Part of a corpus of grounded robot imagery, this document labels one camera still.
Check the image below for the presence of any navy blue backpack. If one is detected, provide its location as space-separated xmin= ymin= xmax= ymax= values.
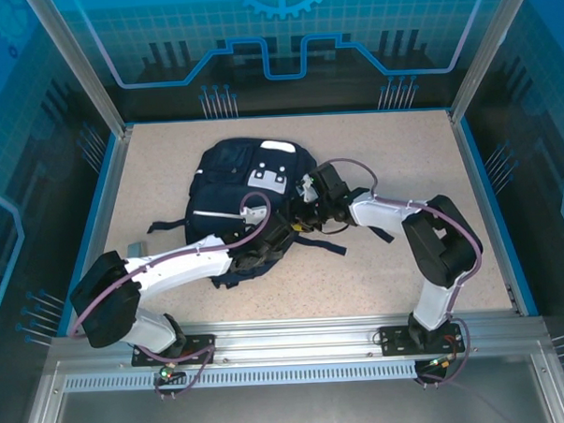
xmin=142 ymin=131 xmax=397 ymax=293

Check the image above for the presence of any grey metal shelf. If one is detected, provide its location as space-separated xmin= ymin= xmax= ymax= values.
xmin=16 ymin=339 xmax=564 ymax=423

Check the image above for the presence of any blue printed acrylic panel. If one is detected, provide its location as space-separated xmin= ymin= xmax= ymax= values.
xmin=0 ymin=0 xmax=130 ymax=356
xmin=47 ymin=0 xmax=513 ymax=127
xmin=455 ymin=0 xmax=564 ymax=387

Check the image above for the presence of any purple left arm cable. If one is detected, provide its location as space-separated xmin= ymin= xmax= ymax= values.
xmin=65 ymin=190 xmax=282 ymax=403

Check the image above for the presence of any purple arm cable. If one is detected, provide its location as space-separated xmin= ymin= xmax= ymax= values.
xmin=65 ymin=190 xmax=282 ymax=403
xmin=314 ymin=152 xmax=490 ymax=392

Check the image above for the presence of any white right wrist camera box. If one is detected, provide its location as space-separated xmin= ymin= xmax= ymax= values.
xmin=297 ymin=176 xmax=318 ymax=203

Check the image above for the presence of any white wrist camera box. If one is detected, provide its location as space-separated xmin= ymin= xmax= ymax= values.
xmin=297 ymin=176 xmax=318 ymax=203
xmin=238 ymin=205 xmax=266 ymax=225

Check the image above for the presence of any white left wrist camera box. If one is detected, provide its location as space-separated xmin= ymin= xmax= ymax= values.
xmin=238 ymin=205 xmax=266 ymax=225

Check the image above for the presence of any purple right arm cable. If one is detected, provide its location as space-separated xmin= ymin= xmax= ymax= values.
xmin=314 ymin=152 xmax=490 ymax=392

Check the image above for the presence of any aluminium front frame rail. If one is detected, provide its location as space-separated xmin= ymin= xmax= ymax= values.
xmin=48 ymin=307 xmax=551 ymax=372

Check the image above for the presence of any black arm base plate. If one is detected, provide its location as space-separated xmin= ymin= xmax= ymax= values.
xmin=378 ymin=323 xmax=466 ymax=357
xmin=130 ymin=333 xmax=218 ymax=368

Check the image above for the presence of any slotted grey cable duct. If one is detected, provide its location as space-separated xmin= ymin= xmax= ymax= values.
xmin=63 ymin=360 xmax=419 ymax=395

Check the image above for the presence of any aluminium table side rail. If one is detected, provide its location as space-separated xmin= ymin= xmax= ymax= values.
xmin=48 ymin=124 xmax=143 ymax=339
xmin=445 ymin=105 xmax=542 ymax=321

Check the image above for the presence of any green lit cable connector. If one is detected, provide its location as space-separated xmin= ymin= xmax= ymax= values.
xmin=157 ymin=363 xmax=186 ymax=386
xmin=427 ymin=352 xmax=460 ymax=373

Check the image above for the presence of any aluminium frame post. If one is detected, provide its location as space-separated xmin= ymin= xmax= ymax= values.
xmin=442 ymin=0 xmax=540 ymax=124
xmin=24 ymin=0 xmax=134 ymax=142

